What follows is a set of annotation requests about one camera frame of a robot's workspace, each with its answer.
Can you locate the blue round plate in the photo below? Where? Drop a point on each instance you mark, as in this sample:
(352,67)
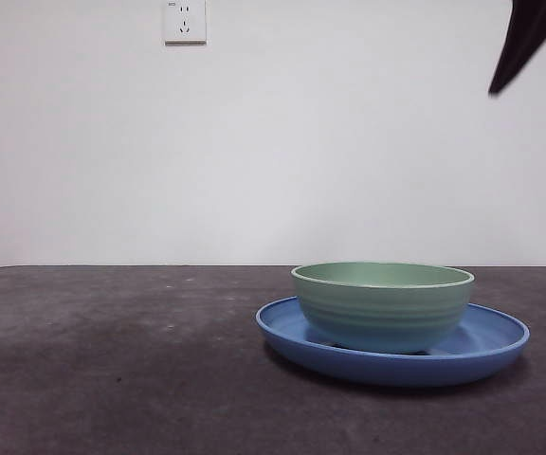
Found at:
(396,369)

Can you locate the green ribbed bowl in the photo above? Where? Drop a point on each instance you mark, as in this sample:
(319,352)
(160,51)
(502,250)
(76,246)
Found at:
(382,317)

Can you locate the white wall socket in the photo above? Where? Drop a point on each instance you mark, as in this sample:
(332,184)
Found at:
(185,28)

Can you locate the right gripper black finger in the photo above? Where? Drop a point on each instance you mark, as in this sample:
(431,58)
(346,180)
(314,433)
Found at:
(529,33)

